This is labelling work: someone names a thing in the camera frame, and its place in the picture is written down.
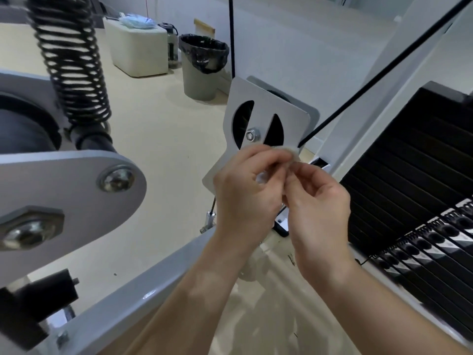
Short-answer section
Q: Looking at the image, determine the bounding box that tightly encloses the person's right forearm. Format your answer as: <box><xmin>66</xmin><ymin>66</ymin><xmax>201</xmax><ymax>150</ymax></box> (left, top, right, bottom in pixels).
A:
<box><xmin>314</xmin><ymin>262</ymin><xmax>473</xmax><ymax>355</ymax></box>

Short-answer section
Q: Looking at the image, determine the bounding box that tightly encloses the white gym machine frame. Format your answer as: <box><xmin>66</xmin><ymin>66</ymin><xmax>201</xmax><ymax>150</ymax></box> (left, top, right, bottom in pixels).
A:
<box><xmin>0</xmin><ymin>0</ymin><xmax>473</xmax><ymax>355</ymax></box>

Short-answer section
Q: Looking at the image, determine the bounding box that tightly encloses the dark water bottle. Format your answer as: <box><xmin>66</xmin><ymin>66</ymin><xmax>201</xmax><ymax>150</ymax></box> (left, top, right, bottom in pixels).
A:
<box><xmin>158</xmin><ymin>22</ymin><xmax>181</xmax><ymax>70</ymax></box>

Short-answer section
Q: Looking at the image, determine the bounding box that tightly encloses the small wooden block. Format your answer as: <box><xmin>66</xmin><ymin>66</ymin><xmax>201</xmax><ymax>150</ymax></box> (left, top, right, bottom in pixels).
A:
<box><xmin>193</xmin><ymin>18</ymin><xmax>216</xmax><ymax>35</ymax></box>

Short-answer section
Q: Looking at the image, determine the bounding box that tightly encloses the trash bin with black bag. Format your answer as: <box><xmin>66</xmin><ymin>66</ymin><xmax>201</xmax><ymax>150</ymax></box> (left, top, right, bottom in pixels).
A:
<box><xmin>178</xmin><ymin>34</ymin><xmax>230</xmax><ymax>102</ymax></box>

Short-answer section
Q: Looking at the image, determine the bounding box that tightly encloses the black weight stack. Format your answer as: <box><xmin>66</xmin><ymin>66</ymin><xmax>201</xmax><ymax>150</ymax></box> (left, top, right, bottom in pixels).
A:
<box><xmin>339</xmin><ymin>81</ymin><xmax>473</xmax><ymax>335</ymax></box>

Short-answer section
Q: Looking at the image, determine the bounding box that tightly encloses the person's right hand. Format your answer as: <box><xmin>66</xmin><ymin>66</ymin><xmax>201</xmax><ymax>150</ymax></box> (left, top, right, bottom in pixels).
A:
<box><xmin>282</xmin><ymin>162</ymin><xmax>356</xmax><ymax>289</ymax></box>

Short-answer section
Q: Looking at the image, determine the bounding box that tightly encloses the blue dotted wet wipes packet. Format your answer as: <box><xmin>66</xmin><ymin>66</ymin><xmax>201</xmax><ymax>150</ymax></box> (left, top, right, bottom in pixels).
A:
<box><xmin>118</xmin><ymin>12</ymin><xmax>158</xmax><ymax>30</ymax></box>

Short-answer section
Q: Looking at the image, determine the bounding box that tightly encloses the person's left hand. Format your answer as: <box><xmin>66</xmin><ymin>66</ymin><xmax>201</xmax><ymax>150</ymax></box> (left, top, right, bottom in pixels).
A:
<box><xmin>212</xmin><ymin>145</ymin><xmax>296</xmax><ymax>252</ymax></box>

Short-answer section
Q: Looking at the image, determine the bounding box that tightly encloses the cream white storage box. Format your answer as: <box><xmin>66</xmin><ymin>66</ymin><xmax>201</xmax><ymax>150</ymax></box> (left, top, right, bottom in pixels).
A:
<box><xmin>102</xmin><ymin>16</ymin><xmax>169</xmax><ymax>79</ymax></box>

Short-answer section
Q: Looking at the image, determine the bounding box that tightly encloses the person's left forearm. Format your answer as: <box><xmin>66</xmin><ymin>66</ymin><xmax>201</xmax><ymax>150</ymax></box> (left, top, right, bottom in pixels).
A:
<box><xmin>122</xmin><ymin>234</ymin><xmax>259</xmax><ymax>355</ymax></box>

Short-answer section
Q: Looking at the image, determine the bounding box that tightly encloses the white cleaning wipe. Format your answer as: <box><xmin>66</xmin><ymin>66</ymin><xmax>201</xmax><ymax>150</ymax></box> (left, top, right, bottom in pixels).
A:
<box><xmin>256</xmin><ymin>145</ymin><xmax>303</xmax><ymax>184</ymax></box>

